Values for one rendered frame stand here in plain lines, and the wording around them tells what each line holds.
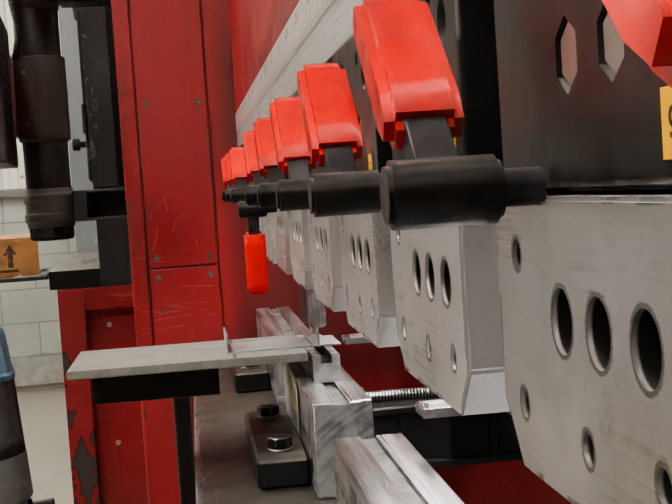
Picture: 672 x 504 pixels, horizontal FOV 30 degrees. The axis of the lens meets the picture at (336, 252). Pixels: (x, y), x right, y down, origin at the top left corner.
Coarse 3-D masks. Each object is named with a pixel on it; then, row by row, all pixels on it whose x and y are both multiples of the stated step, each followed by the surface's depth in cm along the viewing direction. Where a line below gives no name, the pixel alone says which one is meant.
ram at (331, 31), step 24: (240, 0) 183; (264, 0) 134; (288, 0) 105; (336, 0) 74; (360, 0) 64; (240, 24) 188; (264, 24) 136; (336, 24) 75; (240, 48) 193; (264, 48) 139; (312, 48) 89; (336, 48) 76; (240, 72) 199; (288, 72) 110; (240, 96) 204; (264, 96) 145; (288, 96) 112; (240, 144) 217
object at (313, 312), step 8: (304, 288) 145; (304, 296) 146; (312, 296) 142; (304, 304) 147; (312, 304) 142; (320, 304) 143; (304, 312) 147; (312, 312) 143; (320, 312) 143; (304, 320) 148; (312, 320) 143; (320, 320) 143; (312, 328) 148; (312, 336) 149
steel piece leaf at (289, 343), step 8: (224, 328) 148; (224, 336) 148; (224, 344) 150; (232, 344) 149; (240, 344) 148; (248, 344) 148; (256, 344) 147; (264, 344) 147; (272, 344) 146; (280, 344) 146; (288, 344) 145; (296, 344) 145; (304, 344) 144; (232, 352) 142; (240, 352) 142
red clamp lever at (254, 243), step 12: (240, 204) 130; (240, 216) 130; (252, 216) 130; (264, 216) 131; (252, 228) 130; (252, 240) 130; (264, 240) 130; (252, 252) 130; (264, 252) 130; (252, 264) 130; (264, 264) 131; (252, 276) 130; (264, 276) 130; (252, 288) 130; (264, 288) 131
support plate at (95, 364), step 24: (288, 336) 155; (96, 360) 144; (120, 360) 142; (144, 360) 141; (168, 360) 140; (192, 360) 138; (216, 360) 138; (240, 360) 138; (264, 360) 138; (288, 360) 138
